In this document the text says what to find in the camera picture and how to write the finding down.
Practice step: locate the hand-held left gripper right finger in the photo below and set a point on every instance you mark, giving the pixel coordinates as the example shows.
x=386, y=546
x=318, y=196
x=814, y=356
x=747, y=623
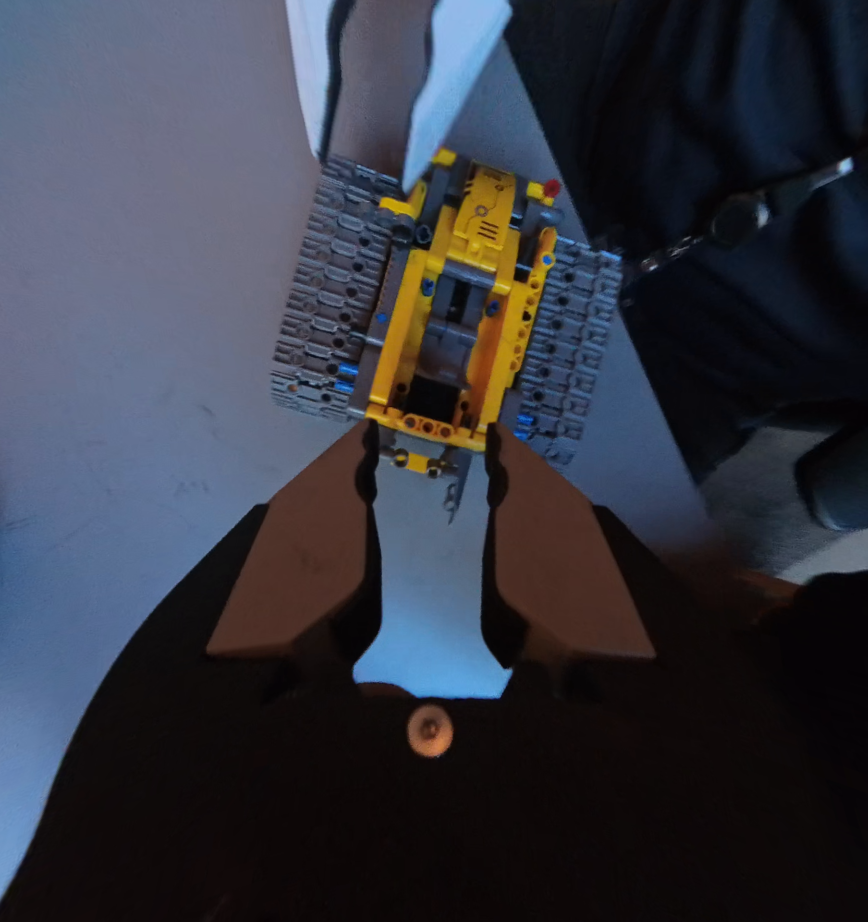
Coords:
x=563, y=576

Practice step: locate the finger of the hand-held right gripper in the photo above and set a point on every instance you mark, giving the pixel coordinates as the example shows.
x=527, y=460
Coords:
x=308, y=57
x=462, y=57

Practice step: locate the grey desk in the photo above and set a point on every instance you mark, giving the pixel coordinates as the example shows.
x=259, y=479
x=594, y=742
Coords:
x=117, y=288

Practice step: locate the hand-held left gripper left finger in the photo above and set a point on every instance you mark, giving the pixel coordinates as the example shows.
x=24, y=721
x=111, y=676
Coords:
x=297, y=576

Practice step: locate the yellow toy tracked robot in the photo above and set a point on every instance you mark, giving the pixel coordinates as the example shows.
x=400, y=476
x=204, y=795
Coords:
x=477, y=245

